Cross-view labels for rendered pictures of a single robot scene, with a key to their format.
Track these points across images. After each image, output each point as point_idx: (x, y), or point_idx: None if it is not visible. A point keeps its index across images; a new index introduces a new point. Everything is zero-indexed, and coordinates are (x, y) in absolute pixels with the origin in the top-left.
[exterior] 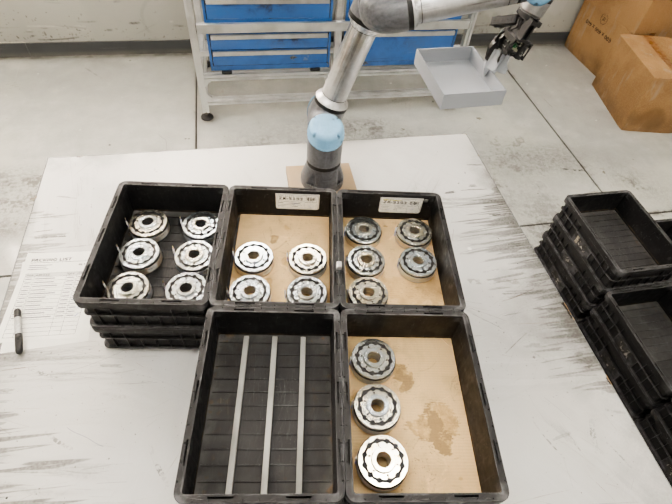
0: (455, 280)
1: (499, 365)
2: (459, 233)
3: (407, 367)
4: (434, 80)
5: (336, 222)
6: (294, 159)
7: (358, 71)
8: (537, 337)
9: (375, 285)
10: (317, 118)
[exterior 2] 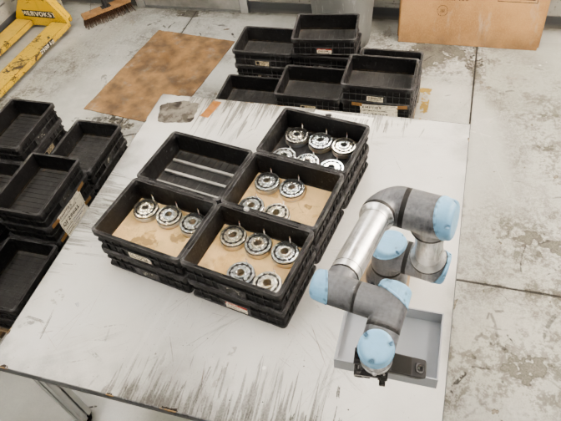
0: (200, 266)
1: (165, 327)
2: (284, 369)
3: (181, 242)
4: None
5: (282, 220)
6: None
7: (417, 250)
8: (165, 367)
9: (235, 240)
10: (400, 236)
